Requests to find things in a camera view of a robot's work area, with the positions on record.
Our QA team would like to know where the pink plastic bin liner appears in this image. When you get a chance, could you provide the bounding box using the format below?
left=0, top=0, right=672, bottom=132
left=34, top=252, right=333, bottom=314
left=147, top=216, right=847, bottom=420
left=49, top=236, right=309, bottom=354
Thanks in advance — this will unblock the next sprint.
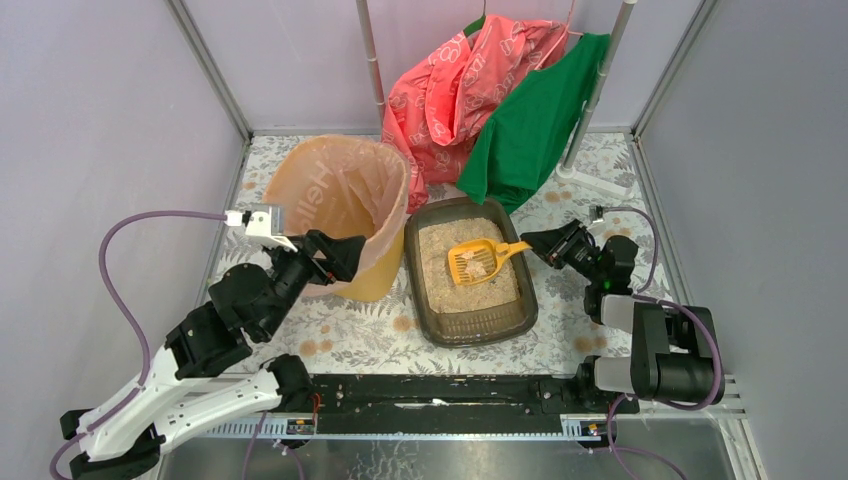
left=262, top=134, right=412, bottom=298

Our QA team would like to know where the yellow litter scoop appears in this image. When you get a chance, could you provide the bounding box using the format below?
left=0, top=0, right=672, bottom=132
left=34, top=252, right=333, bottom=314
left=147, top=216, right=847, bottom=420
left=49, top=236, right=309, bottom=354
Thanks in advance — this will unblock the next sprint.
left=448, top=238, right=531, bottom=286

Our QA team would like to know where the yellow ribbed trash bin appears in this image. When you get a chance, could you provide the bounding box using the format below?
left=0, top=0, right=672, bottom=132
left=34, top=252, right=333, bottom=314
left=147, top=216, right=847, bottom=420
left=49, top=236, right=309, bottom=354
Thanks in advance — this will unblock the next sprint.
left=262, top=134, right=412, bottom=304

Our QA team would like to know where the floral table mat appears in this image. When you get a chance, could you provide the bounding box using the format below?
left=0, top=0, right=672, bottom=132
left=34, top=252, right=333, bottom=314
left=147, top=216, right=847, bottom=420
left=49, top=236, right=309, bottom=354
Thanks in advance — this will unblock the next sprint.
left=236, top=132, right=671, bottom=374

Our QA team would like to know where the pink patterned jacket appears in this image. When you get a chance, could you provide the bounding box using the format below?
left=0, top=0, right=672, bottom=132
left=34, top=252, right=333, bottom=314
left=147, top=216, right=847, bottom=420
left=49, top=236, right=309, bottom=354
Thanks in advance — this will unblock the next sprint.
left=382, top=15, right=569, bottom=212

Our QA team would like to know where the white clothes rack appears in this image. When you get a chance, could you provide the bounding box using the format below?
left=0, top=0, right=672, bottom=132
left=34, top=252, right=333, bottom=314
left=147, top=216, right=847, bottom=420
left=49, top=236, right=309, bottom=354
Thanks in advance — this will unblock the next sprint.
left=355, top=0, right=637, bottom=200

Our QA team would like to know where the beige cat litter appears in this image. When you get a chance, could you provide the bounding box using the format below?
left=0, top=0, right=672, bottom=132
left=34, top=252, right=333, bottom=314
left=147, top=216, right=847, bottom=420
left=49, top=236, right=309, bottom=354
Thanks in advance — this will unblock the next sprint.
left=419, top=218, right=519, bottom=313

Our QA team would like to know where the white slotted cable duct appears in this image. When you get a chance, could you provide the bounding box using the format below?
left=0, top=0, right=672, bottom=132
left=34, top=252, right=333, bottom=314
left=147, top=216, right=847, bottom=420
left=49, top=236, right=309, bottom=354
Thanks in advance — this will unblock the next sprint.
left=198, top=409, right=607, bottom=443

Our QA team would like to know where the green t-shirt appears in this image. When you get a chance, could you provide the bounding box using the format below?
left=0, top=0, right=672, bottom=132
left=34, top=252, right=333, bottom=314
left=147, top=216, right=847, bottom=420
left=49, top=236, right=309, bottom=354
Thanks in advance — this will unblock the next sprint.
left=456, top=34, right=611, bottom=213

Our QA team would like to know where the grey translucent litter box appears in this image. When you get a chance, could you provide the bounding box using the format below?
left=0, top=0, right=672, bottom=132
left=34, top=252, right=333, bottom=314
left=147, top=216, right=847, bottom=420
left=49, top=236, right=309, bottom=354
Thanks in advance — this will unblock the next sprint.
left=404, top=198, right=539, bottom=348

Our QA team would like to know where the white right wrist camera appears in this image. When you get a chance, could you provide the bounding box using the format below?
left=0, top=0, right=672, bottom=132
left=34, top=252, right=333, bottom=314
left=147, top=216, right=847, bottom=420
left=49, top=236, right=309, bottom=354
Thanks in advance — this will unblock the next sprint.
left=589, top=205, right=606, bottom=225

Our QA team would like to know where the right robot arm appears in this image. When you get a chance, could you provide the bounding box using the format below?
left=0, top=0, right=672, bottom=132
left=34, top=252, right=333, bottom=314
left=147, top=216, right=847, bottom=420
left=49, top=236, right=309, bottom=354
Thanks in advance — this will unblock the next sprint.
left=520, top=220, right=725, bottom=410

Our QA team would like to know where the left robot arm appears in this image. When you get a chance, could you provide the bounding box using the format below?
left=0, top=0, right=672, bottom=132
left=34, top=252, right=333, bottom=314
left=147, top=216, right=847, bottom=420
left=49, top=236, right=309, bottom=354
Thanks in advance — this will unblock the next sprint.
left=60, top=230, right=366, bottom=479

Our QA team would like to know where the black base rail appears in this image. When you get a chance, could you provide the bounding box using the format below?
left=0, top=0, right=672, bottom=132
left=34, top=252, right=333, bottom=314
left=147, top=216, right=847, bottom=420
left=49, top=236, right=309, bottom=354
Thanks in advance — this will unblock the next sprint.
left=263, top=354, right=616, bottom=421

